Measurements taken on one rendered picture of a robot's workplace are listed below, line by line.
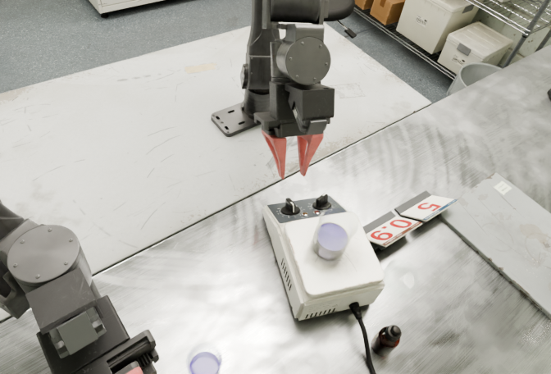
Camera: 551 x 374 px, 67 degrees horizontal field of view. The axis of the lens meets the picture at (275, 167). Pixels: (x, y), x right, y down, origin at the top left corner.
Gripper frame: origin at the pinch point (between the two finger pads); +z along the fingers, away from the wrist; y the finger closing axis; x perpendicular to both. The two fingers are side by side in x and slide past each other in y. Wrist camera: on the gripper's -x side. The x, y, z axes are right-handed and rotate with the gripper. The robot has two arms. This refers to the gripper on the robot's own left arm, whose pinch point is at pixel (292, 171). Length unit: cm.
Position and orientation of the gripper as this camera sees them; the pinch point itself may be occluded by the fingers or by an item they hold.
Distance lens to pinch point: 65.1
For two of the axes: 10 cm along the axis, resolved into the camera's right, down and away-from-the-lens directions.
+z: 0.3, 9.5, 3.2
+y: 9.6, -1.2, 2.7
